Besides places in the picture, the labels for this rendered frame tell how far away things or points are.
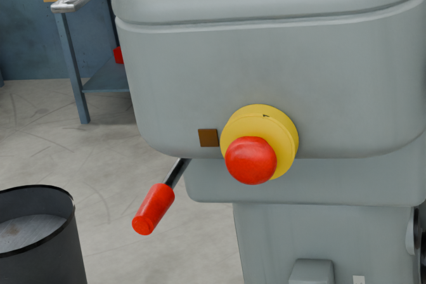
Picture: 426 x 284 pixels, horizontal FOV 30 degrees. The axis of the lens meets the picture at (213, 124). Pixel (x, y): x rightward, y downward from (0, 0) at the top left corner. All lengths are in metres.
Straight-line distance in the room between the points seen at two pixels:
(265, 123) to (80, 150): 4.28
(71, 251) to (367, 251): 2.20
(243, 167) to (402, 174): 0.20
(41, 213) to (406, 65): 2.71
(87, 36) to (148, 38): 5.25
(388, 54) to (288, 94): 0.08
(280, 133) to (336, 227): 0.24
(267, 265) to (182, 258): 2.80
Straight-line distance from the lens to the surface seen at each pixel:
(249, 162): 0.59
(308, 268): 0.84
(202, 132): 0.65
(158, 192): 0.69
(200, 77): 0.63
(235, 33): 0.61
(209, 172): 0.78
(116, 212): 4.13
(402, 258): 0.87
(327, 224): 0.83
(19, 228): 3.18
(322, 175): 0.76
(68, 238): 2.93
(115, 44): 5.65
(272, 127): 0.61
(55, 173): 4.68
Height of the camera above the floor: 2.04
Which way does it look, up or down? 25 degrees down
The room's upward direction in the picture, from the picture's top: 9 degrees counter-clockwise
